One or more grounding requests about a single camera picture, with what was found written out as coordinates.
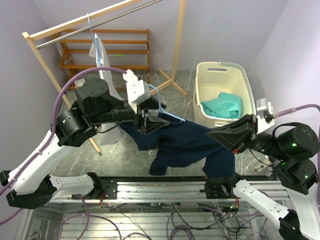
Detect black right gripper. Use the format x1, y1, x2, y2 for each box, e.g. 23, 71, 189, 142
206, 112, 290, 161

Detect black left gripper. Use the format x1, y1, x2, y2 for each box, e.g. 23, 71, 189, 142
89, 91, 170, 134

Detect light blue wire hanger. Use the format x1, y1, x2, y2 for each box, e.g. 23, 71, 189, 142
86, 13, 104, 67
147, 83, 187, 123

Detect navy blue t shirt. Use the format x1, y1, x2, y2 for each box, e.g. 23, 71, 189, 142
120, 113, 236, 178

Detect white t shirt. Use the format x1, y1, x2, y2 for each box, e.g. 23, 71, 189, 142
88, 37, 125, 146

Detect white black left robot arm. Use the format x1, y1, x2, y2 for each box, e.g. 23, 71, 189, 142
0, 78, 170, 209

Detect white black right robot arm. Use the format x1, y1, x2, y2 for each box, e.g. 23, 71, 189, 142
207, 114, 320, 240

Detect teal cloth in basket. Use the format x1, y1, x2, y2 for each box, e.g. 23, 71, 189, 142
201, 92, 243, 120

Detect cream plastic laundry basket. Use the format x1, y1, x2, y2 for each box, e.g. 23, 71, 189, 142
192, 62, 256, 128

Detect orange wooden shoe shelf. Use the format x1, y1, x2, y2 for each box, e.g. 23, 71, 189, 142
58, 29, 151, 83

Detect metal hanging rod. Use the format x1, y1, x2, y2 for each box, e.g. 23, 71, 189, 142
36, 0, 160, 50

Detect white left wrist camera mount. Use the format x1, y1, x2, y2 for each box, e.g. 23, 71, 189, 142
123, 69, 151, 114

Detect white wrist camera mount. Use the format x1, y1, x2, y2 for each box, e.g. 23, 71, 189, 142
256, 98, 275, 134
123, 69, 151, 114

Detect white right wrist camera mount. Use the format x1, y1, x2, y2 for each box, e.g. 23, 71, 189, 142
256, 98, 275, 134

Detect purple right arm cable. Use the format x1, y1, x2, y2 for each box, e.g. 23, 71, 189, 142
273, 104, 320, 161

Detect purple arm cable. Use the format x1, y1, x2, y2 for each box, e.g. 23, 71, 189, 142
273, 104, 320, 161
0, 66, 127, 226

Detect purple cables under table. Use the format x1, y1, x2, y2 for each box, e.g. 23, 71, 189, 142
54, 199, 268, 240

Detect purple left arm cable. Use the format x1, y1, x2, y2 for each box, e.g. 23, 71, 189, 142
0, 66, 127, 226

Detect wooden clothes rack frame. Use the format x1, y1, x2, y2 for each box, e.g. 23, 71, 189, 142
21, 0, 188, 156

